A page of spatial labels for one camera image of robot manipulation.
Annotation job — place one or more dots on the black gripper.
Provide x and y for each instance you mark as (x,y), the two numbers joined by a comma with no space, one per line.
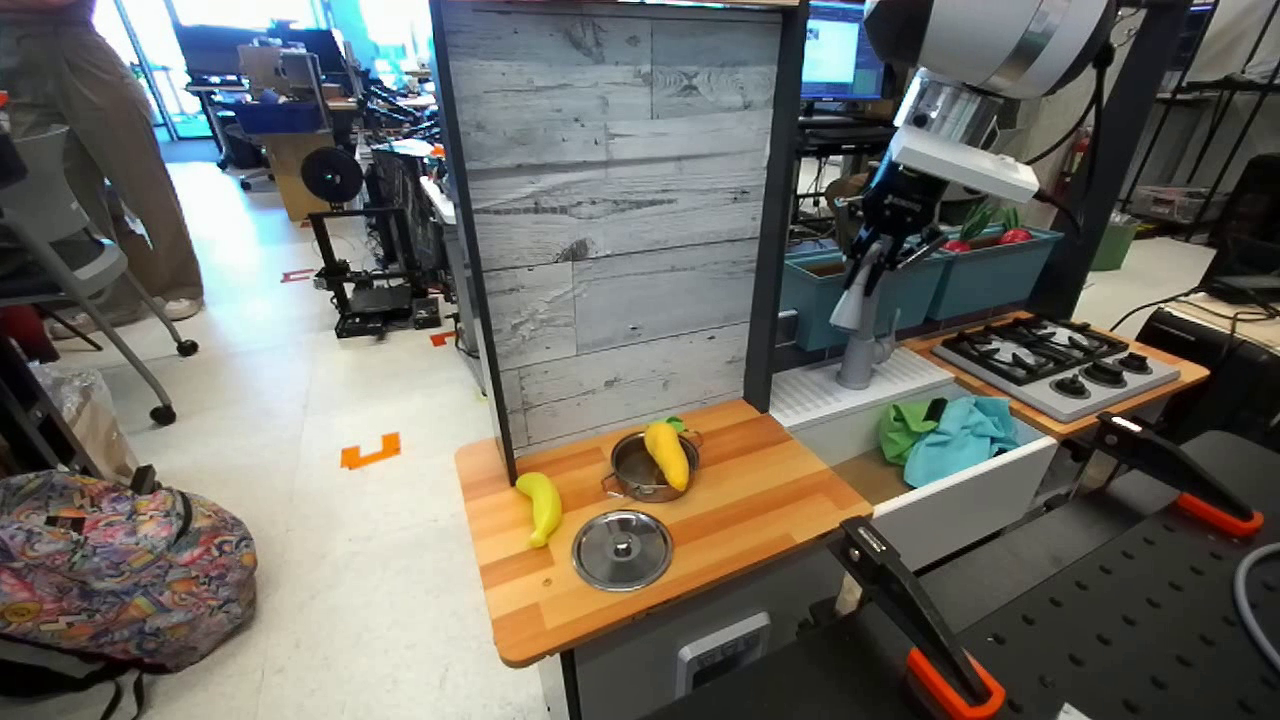
(896,207)

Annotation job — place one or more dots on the grey toy faucet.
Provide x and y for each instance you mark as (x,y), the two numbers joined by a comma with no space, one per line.
(859,315)

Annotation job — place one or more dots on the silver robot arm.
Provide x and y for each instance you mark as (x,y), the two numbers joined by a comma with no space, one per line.
(957,58)

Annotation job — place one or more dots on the teal storage bin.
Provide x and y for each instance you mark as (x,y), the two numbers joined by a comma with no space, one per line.
(936,289)

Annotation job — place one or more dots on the computer monitor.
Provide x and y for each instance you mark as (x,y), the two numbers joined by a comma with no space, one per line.
(833,63)

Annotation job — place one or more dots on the green cloth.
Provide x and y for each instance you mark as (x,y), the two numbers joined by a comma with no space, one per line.
(904,426)

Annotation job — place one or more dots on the toy gas stove top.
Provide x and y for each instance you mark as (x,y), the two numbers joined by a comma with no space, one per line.
(1057,365)

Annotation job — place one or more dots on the light blue cloth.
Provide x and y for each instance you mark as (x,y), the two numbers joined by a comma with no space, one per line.
(970,432)

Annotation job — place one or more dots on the white toy sink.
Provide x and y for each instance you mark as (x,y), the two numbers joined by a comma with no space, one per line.
(922,520)

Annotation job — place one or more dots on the grey plank back panel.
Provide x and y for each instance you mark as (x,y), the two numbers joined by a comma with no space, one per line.
(619,164)

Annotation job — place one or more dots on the black orange clamp right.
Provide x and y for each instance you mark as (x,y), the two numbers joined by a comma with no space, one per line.
(1199,495)

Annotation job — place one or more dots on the black orange clamp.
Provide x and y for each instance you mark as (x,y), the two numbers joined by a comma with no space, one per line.
(1199,495)
(936,666)

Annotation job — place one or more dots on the yellow toy corn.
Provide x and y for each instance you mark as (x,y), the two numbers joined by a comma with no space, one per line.
(671,454)

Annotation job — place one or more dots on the round metal pot lid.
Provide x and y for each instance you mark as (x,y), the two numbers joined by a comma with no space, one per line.
(622,548)

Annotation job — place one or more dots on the yellow toy banana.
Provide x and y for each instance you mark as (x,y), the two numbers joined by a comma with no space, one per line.
(546,511)

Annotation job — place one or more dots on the black orange clamp front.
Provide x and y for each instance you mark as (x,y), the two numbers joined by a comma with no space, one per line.
(936,666)

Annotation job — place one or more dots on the black perforated table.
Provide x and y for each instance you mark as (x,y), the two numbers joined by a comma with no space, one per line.
(1105,611)

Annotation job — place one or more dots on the black 3d printer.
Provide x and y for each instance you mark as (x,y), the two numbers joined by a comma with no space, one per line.
(365,259)

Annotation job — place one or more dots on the grey oven door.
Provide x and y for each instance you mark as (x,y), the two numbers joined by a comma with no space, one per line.
(692,642)

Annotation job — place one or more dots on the orange tape floor marker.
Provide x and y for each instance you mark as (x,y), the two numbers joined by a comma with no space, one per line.
(359,456)

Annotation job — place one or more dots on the colourful patterned backpack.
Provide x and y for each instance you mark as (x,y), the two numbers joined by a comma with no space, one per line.
(154,578)

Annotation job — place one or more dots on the standing person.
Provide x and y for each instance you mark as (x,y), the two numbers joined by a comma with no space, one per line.
(63,72)

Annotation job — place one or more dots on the grey office chair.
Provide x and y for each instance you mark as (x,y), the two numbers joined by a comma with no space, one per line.
(63,259)

